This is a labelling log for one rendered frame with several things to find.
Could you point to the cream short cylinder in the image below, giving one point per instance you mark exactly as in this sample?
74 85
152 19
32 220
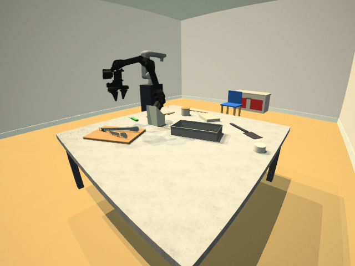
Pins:
259 147

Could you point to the pale yellow flat square block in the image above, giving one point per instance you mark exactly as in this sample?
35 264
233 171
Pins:
209 117

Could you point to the light wooden board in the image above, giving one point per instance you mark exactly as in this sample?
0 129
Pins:
108 137

